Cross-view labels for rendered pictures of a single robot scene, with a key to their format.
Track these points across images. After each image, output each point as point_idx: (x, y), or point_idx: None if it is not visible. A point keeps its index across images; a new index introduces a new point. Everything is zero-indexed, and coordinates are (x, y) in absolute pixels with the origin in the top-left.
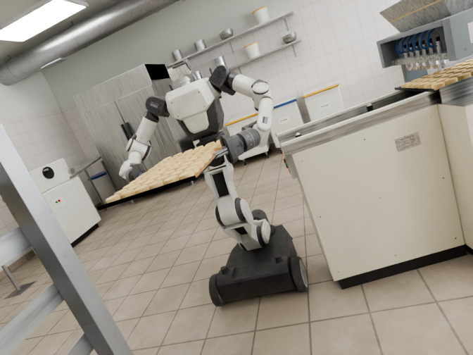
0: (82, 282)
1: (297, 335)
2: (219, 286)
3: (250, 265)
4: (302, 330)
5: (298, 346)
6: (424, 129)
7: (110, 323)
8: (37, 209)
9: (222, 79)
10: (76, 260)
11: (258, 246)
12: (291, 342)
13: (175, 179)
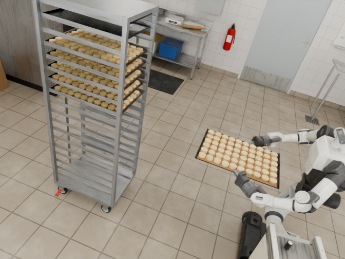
0: (117, 127)
1: (204, 253)
2: (246, 217)
3: (257, 237)
4: (206, 257)
5: (196, 251)
6: None
7: (117, 136)
8: (117, 113)
9: (326, 169)
10: (118, 124)
11: None
12: (200, 248)
13: (202, 150)
